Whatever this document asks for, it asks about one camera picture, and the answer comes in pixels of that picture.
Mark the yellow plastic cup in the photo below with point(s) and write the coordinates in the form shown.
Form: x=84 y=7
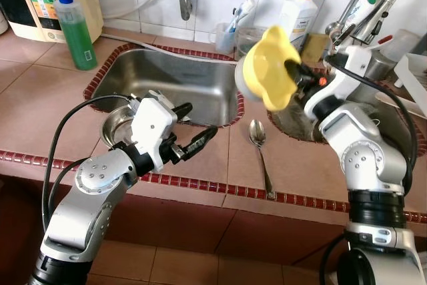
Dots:
x=267 y=65

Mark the metal spoon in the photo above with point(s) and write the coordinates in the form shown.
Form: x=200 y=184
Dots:
x=257 y=135

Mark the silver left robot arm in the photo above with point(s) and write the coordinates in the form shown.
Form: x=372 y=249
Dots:
x=93 y=178

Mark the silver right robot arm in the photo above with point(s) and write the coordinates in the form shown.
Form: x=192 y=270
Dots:
x=363 y=158

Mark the steel sink basin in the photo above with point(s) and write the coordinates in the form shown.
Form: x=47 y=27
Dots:
x=167 y=78
x=287 y=123

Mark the white bottle yellow cap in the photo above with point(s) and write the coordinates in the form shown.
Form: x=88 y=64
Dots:
x=297 y=18

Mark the clear plastic container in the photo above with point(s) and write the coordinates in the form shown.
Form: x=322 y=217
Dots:
x=250 y=41

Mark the small steel pot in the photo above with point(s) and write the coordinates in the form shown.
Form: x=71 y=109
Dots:
x=380 y=65

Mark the clear plastic mug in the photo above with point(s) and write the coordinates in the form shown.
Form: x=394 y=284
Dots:
x=223 y=39

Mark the blue white toothbrush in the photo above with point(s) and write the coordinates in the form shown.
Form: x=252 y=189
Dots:
x=240 y=11

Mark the chrome sink faucet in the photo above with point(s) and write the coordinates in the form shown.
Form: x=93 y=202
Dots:
x=383 y=5

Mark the green dish soap bottle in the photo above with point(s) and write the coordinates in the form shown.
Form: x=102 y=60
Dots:
x=77 y=38

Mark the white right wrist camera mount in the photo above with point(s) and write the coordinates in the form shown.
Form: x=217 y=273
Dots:
x=343 y=75

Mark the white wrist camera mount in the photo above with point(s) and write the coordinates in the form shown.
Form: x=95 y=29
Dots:
x=150 y=125
x=343 y=75

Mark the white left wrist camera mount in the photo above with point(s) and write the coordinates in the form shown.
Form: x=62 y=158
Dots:
x=150 y=125

